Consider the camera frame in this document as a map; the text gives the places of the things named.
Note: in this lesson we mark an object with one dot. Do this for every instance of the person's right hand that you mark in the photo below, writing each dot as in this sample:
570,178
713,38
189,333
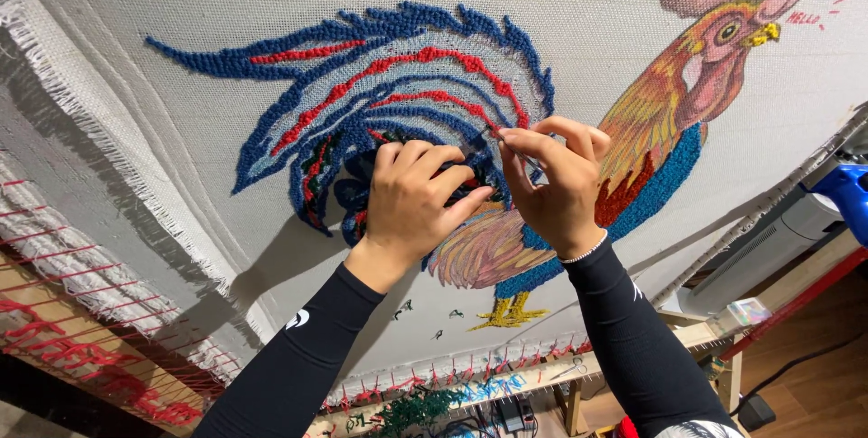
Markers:
563,201

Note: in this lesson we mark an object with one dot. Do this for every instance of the person's left hand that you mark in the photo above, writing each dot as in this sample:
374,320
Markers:
407,207

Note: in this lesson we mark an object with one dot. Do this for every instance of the thin metal needle tool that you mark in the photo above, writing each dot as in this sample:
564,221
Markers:
532,163

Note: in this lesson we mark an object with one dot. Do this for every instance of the small metal scissors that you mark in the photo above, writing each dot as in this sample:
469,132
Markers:
571,368

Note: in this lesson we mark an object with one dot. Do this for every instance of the blue yarn scraps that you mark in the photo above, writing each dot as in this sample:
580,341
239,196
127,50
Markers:
492,387

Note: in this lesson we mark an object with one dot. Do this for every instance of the pile of green yarn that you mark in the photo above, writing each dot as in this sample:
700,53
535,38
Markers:
413,407

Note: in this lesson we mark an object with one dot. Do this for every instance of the white floor appliance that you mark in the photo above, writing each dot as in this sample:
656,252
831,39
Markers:
766,248

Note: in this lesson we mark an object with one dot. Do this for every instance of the clear plastic box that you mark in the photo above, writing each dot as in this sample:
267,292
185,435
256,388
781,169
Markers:
742,316

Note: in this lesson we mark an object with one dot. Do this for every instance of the black power adapter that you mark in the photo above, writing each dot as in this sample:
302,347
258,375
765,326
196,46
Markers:
514,414

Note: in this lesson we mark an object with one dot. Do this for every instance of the red metal bar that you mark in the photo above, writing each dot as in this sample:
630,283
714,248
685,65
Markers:
793,302

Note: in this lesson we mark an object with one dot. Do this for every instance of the white patterned shirt sleeve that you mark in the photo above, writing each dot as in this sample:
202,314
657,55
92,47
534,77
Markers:
698,430

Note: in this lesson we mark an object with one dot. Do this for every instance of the blue tufting gun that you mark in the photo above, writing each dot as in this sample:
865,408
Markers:
844,194

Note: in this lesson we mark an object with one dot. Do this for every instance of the black foot pedal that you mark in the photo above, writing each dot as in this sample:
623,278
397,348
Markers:
756,413

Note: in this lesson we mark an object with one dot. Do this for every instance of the white tufting cloth with rooster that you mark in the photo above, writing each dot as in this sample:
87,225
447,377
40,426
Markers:
203,4

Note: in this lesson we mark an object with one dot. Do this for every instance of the red yarn lacing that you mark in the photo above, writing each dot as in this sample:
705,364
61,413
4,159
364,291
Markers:
88,353

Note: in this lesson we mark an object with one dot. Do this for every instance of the wooden tufting frame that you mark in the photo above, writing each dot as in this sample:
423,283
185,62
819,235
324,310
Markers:
692,336

